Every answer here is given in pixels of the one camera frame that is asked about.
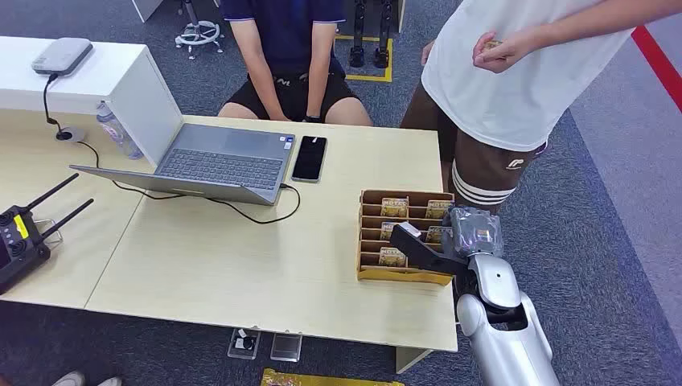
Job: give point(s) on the standing person's left forearm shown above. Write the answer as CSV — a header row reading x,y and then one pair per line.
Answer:
x,y
596,21

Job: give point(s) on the clear plastic case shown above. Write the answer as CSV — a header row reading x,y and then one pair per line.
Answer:
x,y
244,343
286,348

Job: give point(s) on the standing person's right hand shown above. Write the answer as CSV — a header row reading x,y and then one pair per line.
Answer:
x,y
427,53

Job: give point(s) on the black remote controller with antennas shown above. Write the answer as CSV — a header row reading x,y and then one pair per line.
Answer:
x,y
18,250

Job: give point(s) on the grey open laptop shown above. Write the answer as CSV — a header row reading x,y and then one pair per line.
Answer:
x,y
224,165

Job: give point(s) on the seated person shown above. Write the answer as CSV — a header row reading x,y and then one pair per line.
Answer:
x,y
285,37

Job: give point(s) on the white shoe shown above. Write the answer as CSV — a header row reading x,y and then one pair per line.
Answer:
x,y
69,380
110,382

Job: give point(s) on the office chair wheeled base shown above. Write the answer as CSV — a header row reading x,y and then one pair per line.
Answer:
x,y
198,34

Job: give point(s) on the brown cardboard card organiser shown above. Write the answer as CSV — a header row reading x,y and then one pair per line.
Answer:
x,y
373,274

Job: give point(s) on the gold hotel key card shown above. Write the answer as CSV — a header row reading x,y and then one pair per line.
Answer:
x,y
387,230
438,209
394,207
436,234
392,257

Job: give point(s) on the black smartphone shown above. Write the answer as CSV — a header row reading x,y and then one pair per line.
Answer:
x,y
309,158

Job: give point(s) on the desk leg panel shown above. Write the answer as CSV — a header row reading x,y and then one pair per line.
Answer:
x,y
410,359

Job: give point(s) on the yellow packaging sheet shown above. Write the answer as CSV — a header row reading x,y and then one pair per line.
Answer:
x,y
319,379

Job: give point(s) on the black wristwatch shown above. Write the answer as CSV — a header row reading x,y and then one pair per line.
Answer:
x,y
313,119

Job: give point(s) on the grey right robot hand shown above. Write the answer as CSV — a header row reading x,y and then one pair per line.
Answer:
x,y
471,232

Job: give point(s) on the seated person's left forearm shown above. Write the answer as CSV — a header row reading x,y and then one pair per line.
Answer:
x,y
318,85

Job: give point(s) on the seated person's right forearm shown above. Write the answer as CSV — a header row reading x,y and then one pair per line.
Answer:
x,y
264,88

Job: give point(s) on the grey flat router box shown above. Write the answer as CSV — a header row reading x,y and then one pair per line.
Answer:
x,y
62,55

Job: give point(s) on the white desk shelf unit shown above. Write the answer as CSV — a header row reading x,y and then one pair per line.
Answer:
x,y
128,85

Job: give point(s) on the black robot legs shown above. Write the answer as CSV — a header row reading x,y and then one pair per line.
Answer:
x,y
368,37

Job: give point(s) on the clear plastic water bottle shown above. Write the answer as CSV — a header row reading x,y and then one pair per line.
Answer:
x,y
120,136

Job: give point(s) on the standing person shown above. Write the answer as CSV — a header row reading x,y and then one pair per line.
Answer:
x,y
506,101

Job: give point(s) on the standing person's left hand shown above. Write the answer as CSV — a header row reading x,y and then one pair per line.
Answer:
x,y
506,53

